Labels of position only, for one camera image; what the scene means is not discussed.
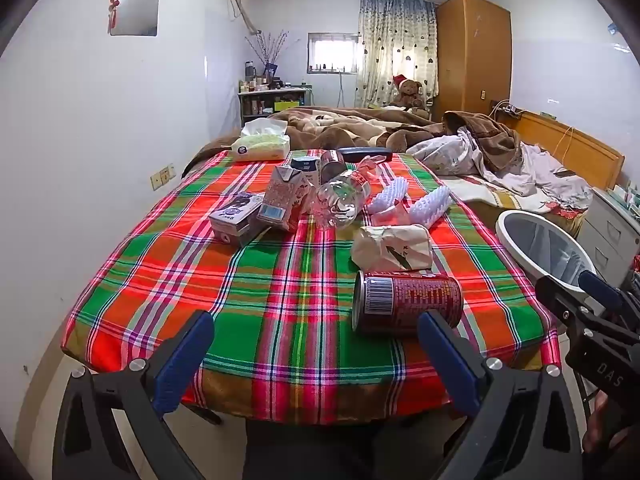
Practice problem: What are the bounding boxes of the wooden wardrobe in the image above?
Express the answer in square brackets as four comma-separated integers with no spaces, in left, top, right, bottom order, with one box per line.
[434,0,513,123]

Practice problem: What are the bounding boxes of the crumpled white tissue pack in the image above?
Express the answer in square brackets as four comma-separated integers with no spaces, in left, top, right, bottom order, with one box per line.
[351,224,433,272]

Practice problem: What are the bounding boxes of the pink white drink carton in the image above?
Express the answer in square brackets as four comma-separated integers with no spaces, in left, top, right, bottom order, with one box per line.
[256,165,312,233]

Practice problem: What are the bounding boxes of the window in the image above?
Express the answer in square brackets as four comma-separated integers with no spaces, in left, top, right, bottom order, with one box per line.
[306,32,362,75]

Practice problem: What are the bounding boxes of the air conditioner pipe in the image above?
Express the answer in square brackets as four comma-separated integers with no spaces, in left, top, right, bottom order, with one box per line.
[225,0,261,33]

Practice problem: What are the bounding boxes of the person's right hand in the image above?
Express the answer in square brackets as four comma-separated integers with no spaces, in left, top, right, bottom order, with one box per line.
[584,391,613,457]

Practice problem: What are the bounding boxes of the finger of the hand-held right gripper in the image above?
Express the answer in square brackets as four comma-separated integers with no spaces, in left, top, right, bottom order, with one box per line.
[534,275,608,331]
[579,270,627,311]

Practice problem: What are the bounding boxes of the white trash bin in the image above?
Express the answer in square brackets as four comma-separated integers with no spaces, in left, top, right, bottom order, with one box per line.
[495,209,598,291]

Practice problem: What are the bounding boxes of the brown teddy bear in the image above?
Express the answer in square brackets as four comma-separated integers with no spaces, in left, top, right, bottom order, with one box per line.
[387,75,431,111]

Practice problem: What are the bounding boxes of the grey bedside cabinet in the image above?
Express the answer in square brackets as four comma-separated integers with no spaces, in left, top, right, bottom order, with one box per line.
[580,187,640,286]

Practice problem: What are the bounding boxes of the wall mirror panel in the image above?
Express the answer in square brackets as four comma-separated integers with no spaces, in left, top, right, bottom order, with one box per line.
[110,0,161,37]

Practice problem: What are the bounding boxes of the cream printed bed sheet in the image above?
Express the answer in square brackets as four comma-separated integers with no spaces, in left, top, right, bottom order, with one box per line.
[450,175,593,221]

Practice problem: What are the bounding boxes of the group of cosmetic bottles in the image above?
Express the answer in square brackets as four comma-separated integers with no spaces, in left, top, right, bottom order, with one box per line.
[240,60,286,92]

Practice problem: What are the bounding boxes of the plaid tablecloth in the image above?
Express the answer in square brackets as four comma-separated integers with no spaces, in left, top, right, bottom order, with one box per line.
[60,150,563,418]

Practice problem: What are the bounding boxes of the grey blue milk carton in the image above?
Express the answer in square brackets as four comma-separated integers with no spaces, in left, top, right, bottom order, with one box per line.
[209,191,266,247]

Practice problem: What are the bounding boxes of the red drink can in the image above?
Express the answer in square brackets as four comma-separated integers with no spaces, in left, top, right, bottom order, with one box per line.
[320,150,347,183]
[352,270,465,337]

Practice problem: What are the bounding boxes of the white shelf unit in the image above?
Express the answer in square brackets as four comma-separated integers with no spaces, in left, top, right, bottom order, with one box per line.
[237,87,313,128]

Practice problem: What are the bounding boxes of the brown blanket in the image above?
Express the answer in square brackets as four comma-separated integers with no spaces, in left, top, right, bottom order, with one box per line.
[182,106,523,177]

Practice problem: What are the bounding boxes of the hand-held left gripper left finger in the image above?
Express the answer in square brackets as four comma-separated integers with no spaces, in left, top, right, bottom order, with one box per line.
[52,310,216,480]

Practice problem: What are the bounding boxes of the clear plastic bottle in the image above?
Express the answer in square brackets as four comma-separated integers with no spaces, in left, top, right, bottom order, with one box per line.
[311,169,372,231]

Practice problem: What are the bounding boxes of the wall socket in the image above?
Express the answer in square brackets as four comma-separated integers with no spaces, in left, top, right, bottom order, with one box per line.
[151,162,177,192]

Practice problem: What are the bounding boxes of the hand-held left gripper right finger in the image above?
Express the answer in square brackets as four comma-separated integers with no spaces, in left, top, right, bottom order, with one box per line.
[417,310,583,480]

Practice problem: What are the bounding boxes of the clear plastic jelly cup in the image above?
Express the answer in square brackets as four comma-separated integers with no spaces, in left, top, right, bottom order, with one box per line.
[357,155,391,178]

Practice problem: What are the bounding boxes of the white printed quilt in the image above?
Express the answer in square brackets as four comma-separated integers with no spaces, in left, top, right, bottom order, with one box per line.
[407,127,593,211]

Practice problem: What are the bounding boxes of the blue white paper cup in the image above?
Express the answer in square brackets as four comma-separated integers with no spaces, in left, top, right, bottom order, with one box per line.
[290,156,321,186]

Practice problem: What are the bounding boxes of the patterned curtain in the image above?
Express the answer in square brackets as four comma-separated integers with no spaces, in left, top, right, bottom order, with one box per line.
[355,0,438,108]

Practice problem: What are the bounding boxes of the green white tissue pack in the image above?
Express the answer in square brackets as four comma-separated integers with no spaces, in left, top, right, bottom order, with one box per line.
[231,119,291,162]

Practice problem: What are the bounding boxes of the wooden headboard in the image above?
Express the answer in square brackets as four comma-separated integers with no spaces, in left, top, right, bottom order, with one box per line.
[492,107,626,191]

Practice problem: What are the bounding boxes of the black glasses case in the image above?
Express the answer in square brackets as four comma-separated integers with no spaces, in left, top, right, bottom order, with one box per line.
[338,147,393,163]

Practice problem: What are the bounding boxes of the dried branches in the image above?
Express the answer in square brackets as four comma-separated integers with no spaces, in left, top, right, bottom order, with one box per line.
[245,30,291,68]

